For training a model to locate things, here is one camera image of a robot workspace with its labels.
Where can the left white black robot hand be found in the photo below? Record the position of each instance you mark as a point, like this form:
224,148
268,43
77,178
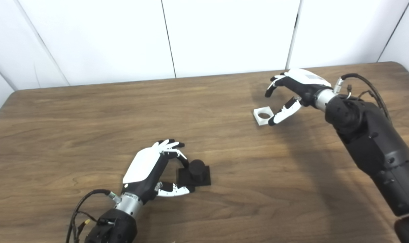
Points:
143,165

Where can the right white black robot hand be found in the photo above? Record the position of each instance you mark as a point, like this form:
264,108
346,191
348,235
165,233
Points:
302,84

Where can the black peg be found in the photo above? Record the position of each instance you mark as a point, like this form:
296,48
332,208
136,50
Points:
197,170

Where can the white square piece with hole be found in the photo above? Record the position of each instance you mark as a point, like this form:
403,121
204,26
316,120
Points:
260,120

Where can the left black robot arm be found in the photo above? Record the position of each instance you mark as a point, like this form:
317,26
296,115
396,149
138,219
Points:
115,226

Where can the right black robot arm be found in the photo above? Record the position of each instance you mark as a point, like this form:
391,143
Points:
373,141

